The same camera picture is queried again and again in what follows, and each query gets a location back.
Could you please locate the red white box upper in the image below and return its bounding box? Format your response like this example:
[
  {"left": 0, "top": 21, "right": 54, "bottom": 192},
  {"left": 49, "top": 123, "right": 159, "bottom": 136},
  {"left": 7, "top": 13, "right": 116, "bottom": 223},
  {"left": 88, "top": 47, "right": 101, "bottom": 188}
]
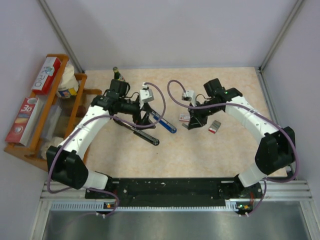
[{"left": 31, "top": 56, "right": 61, "bottom": 95}]

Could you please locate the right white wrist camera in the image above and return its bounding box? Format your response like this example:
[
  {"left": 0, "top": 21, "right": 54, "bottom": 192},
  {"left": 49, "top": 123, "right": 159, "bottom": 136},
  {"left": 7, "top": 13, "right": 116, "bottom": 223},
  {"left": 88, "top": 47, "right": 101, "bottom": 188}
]
[{"left": 181, "top": 90, "right": 196, "bottom": 102}]

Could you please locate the red white box lower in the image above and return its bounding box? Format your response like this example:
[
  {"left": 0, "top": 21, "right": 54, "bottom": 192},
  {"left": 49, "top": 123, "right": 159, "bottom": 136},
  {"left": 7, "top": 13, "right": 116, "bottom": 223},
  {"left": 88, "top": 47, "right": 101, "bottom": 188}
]
[{"left": 5, "top": 97, "right": 43, "bottom": 146}]

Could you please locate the black stapler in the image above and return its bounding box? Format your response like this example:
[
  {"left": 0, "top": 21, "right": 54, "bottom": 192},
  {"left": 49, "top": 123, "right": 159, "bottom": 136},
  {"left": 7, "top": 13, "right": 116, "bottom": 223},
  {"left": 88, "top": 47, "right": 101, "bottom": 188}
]
[{"left": 113, "top": 119, "right": 160, "bottom": 146}]

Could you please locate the wooden shelf rack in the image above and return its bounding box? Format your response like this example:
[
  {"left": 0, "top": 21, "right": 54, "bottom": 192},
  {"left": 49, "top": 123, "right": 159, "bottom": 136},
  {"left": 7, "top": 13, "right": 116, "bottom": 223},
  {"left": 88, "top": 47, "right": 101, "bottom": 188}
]
[{"left": 3, "top": 53, "right": 103, "bottom": 174}]

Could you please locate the red white box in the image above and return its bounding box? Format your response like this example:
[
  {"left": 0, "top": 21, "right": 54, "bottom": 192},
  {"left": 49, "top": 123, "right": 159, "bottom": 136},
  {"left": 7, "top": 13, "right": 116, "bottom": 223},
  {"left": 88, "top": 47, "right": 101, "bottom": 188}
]
[
  {"left": 31, "top": 56, "right": 61, "bottom": 95},
  {"left": 5, "top": 97, "right": 43, "bottom": 146}
]

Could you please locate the white cloth roll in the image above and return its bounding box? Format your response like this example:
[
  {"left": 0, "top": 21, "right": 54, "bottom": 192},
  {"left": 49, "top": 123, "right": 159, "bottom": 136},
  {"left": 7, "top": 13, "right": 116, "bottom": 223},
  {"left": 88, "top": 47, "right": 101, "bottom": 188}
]
[{"left": 40, "top": 136, "right": 65, "bottom": 160}]

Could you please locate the white paper bag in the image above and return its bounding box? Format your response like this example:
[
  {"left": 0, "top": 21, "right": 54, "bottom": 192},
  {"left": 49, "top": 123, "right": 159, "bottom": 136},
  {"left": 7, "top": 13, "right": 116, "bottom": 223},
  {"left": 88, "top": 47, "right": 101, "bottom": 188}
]
[{"left": 56, "top": 63, "right": 79, "bottom": 99}]

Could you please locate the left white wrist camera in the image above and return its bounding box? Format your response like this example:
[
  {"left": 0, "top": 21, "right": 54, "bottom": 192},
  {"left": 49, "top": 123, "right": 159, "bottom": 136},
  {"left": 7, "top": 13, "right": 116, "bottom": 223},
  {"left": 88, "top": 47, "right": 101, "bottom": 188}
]
[{"left": 139, "top": 83, "right": 154, "bottom": 104}]

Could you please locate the red staple tray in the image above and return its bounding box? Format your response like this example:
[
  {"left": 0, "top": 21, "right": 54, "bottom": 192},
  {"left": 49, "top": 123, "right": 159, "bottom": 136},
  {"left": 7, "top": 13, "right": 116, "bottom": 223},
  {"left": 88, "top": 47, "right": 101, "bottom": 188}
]
[{"left": 208, "top": 120, "right": 221, "bottom": 134}]

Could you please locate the green glass bottle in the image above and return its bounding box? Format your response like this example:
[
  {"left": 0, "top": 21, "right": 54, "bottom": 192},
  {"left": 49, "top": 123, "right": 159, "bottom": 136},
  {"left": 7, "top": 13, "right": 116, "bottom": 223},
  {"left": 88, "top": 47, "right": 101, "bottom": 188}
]
[{"left": 112, "top": 66, "right": 126, "bottom": 82}]

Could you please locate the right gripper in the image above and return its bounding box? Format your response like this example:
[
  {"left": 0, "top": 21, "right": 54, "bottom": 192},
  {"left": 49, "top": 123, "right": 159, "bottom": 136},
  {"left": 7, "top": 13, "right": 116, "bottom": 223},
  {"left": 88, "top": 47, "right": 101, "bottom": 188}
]
[{"left": 188, "top": 100, "right": 222, "bottom": 130}]

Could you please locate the red staple box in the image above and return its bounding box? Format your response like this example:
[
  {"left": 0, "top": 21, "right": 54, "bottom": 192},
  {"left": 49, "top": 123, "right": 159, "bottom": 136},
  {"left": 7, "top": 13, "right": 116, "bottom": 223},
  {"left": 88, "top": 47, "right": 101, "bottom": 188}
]
[{"left": 178, "top": 114, "right": 191, "bottom": 122}]

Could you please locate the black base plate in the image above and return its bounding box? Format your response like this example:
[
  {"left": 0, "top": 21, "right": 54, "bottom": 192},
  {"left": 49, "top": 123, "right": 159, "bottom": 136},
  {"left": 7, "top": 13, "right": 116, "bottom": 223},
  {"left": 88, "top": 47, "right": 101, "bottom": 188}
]
[{"left": 84, "top": 177, "right": 266, "bottom": 208}]

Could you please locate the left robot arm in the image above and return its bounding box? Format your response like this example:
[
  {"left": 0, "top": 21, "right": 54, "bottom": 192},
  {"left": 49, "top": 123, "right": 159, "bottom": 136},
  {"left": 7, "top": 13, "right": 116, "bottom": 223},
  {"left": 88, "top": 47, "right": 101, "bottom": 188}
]
[{"left": 46, "top": 79, "right": 154, "bottom": 199}]

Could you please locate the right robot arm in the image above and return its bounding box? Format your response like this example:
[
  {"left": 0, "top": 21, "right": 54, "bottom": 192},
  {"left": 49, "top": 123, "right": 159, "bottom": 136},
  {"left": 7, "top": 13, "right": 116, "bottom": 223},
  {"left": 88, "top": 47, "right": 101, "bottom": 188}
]
[{"left": 181, "top": 78, "right": 295, "bottom": 198}]

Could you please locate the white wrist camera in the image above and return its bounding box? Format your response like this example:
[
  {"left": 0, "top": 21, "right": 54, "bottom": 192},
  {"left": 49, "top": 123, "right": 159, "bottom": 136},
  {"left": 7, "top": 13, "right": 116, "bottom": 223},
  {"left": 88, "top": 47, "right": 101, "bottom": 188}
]
[
  {"left": 181, "top": 90, "right": 196, "bottom": 102},
  {"left": 139, "top": 83, "right": 154, "bottom": 104}
]

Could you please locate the blue stapler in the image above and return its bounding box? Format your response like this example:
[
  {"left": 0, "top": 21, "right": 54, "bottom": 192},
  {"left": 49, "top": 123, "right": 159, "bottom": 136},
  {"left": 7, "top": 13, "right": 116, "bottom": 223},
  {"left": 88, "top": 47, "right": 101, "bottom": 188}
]
[{"left": 151, "top": 110, "right": 177, "bottom": 134}]

